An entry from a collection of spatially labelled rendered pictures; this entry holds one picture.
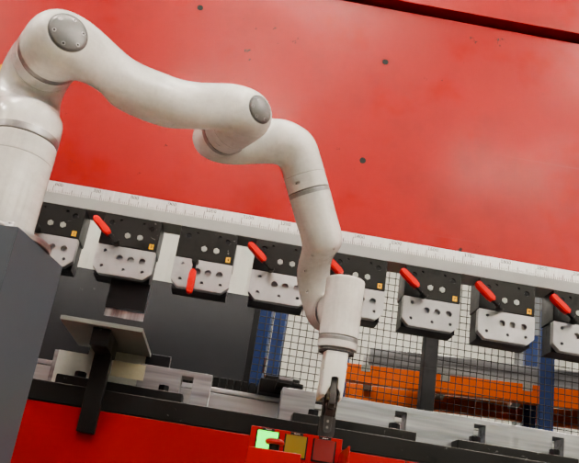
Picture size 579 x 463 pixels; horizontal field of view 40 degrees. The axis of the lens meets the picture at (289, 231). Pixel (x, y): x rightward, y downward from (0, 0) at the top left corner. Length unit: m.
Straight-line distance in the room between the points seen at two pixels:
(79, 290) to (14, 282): 1.35
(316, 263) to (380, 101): 0.73
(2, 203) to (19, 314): 0.18
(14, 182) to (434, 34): 1.48
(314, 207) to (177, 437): 0.60
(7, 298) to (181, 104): 0.52
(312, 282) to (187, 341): 0.87
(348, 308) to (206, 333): 0.96
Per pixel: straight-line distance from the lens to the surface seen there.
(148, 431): 1.84
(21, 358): 1.33
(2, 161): 1.37
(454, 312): 2.09
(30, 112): 1.41
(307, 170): 1.67
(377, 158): 2.21
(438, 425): 2.04
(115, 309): 2.06
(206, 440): 1.84
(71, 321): 1.79
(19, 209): 1.35
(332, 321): 1.65
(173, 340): 2.54
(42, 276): 1.35
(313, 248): 1.66
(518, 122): 2.38
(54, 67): 1.43
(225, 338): 2.54
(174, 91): 1.54
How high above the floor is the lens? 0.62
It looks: 21 degrees up
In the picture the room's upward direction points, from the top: 9 degrees clockwise
